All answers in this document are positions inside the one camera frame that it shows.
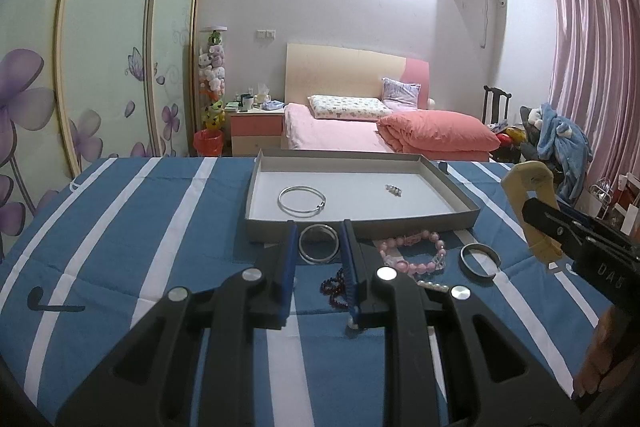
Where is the grey cardboard tray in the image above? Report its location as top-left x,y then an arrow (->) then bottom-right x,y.
244,149 -> 482,244

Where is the silver cuff bangle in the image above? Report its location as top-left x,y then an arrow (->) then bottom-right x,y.
459,243 -> 502,280

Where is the clear tube of plush toys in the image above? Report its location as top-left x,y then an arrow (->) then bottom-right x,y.
197,27 -> 230,138

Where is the white air conditioner pipe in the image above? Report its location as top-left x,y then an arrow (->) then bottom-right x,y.
479,0 -> 507,50

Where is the white printed pillow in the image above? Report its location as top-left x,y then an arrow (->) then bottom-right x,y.
306,94 -> 393,122

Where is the dark wooden chair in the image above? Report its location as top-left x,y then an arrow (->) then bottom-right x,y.
482,85 -> 513,128

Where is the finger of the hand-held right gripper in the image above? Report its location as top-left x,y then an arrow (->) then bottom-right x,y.
552,202 -> 618,233
521,196 -> 581,258

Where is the pink bead bracelet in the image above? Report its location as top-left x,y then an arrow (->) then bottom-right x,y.
372,229 -> 448,278

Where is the dark red bead bracelet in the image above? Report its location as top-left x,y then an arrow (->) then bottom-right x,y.
320,267 -> 357,310

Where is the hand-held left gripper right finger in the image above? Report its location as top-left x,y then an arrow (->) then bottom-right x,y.
340,219 -> 583,427

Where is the pink bed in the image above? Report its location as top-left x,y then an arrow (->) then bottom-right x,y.
280,102 -> 493,162

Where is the pink curtain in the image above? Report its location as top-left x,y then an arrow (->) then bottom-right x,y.
547,0 -> 640,188

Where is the blue white striped blanket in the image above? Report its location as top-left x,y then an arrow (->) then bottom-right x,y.
0,156 -> 640,427

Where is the thick silver bangle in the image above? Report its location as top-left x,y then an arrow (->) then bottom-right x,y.
298,223 -> 342,265

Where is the beige pink headboard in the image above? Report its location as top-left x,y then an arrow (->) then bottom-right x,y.
285,42 -> 431,110

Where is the red yellow toy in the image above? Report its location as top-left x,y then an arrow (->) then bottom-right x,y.
495,127 -> 526,148

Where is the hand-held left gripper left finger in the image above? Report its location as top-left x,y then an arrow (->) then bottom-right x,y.
55,219 -> 296,427

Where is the blue plush garment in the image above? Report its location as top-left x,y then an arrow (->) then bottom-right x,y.
535,102 -> 593,200

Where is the white paper bag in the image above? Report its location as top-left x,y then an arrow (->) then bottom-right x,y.
612,174 -> 640,233

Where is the red trash bin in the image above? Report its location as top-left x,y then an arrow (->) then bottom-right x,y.
193,129 -> 225,156

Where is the pink beige nightstand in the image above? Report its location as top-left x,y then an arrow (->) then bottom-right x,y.
229,104 -> 287,158

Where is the thin silver bangle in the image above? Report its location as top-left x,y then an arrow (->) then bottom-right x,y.
277,186 -> 328,215

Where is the purple pillow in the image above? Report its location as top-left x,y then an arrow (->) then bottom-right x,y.
381,77 -> 422,112

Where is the folded coral quilt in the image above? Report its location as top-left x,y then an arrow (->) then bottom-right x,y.
376,110 -> 501,154

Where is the floral sliding door wardrobe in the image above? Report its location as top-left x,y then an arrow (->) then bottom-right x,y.
0,0 -> 208,258

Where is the person's right hand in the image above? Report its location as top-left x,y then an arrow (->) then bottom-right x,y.
572,302 -> 626,400

